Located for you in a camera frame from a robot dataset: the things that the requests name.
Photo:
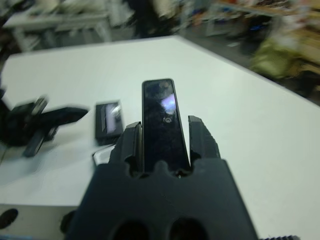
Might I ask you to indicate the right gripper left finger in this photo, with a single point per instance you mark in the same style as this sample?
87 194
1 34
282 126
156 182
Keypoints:
132 147

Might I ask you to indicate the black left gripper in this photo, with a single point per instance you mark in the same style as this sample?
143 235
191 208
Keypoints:
22 125

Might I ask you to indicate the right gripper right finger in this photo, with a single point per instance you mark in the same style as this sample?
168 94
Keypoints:
202 142

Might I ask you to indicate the small black phone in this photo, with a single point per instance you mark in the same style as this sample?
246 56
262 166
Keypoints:
162 135

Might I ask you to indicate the black box lid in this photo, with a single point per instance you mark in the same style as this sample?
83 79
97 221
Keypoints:
107 122

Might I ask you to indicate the black box white insert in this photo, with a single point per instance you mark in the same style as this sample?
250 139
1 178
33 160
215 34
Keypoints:
101 156

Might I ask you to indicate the white office desk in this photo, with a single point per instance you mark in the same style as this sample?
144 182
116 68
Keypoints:
55 22

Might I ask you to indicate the yellow-green sack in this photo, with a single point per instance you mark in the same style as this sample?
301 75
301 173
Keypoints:
275 57

